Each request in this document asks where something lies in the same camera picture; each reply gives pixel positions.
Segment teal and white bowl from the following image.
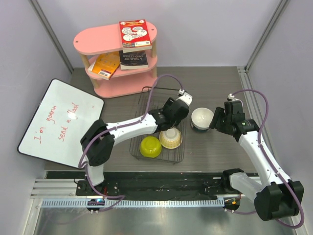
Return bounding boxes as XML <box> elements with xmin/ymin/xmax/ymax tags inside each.
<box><xmin>190</xmin><ymin>123</ymin><xmax>210</xmax><ymax>133</ymax></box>

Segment plain white ribbed bowl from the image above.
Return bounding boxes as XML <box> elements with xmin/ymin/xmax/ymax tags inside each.
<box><xmin>191</xmin><ymin>107</ymin><xmax>214</xmax><ymax>129</ymax></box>

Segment black wire dish rack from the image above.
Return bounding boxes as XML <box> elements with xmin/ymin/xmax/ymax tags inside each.
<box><xmin>129</xmin><ymin>86</ymin><xmax>187</xmax><ymax>164</ymax></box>

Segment white bowl with yellow pattern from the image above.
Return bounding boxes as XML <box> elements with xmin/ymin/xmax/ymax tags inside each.
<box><xmin>159</xmin><ymin>128</ymin><xmax>182</xmax><ymax>149</ymax></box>

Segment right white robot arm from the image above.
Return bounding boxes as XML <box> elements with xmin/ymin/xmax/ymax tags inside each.
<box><xmin>210</xmin><ymin>99</ymin><xmax>304</xmax><ymax>221</ymax></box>

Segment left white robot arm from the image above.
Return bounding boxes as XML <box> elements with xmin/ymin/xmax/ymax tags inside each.
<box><xmin>80</xmin><ymin>94</ymin><xmax>192</xmax><ymax>195</ymax></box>

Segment yellow-green bowl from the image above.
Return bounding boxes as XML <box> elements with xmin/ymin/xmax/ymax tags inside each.
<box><xmin>139</xmin><ymin>136</ymin><xmax>162</xmax><ymax>158</ymax></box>

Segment black Tale of Two Cities book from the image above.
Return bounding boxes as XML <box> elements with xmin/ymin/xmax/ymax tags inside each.
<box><xmin>119</xmin><ymin>50</ymin><xmax>148</xmax><ymax>70</ymax></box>

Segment pink three-tier shelf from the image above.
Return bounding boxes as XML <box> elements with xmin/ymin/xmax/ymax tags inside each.
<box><xmin>73</xmin><ymin>22</ymin><xmax>157</xmax><ymax>98</ymax></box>

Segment orange paperback book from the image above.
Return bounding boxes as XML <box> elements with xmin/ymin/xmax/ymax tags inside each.
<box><xmin>88</xmin><ymin>51</ymin><xmax>120</xmax><ymax>80</ymax></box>

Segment red comic book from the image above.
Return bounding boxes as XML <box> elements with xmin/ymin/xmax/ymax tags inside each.
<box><xmin>119</xmin><ymin>19</ymin><xmax>152</xmax><ymax>53</ymax></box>

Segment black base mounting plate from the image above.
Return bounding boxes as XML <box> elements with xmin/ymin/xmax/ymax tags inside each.
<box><xmin>46</xmin><ymin>170</ymin><xmax>260</xmax><ymax>200</ymax></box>

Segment white dry-erase board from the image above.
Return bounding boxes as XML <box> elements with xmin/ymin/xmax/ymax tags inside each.
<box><xmin>17</xmin><ymin>79</ymin><xmax>104</xmax><ymax>167</ymax></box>

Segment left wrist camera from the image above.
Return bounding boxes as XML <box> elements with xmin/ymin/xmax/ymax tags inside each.
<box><xmin>177</xmin><ymin>89</ymin><xmax>193</xmax><ymax>106</ymax></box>

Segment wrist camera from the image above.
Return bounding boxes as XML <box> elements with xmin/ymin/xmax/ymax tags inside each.
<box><xmin>227</xmin><ymin>94</ymin><xmax>241</xmax><ymax>102</ymax></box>
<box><xmin>177</xmin><ymin>89</ymin><xmax>193</xmax><ymax>106</ymax></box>

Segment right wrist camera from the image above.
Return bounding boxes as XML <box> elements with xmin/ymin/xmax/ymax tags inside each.
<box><xmin>227</xmin><ymin>94</ymin><xmax>241</xmax><ymax>102</ymax></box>

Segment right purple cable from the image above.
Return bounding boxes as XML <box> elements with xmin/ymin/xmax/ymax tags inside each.
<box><xmin>227</xmin><ymin>89</ymin><xmax>305</xmax><ymax>230</ymax></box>

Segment purple cable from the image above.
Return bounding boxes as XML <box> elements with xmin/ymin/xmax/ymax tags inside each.
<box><xmin>227</xmin><ymin>89</ymin><xmax>305</xmax><ymax>230</ymax></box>
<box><xmin>78</xmin><ymin>74</ymin><xmax>184</xmax><ymax>212</ymax></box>

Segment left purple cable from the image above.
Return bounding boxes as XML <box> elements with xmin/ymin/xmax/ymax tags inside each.
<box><xmin>78</xmin><ymin>74</ymin><xmax>184</xmax><ymax>212</ymax></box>

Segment white slotted cable duct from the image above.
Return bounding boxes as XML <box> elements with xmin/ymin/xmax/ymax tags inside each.
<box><xmin>41</xmin><ymin>198</ymin><xmax>224</xmax><ymax>208</ymax></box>

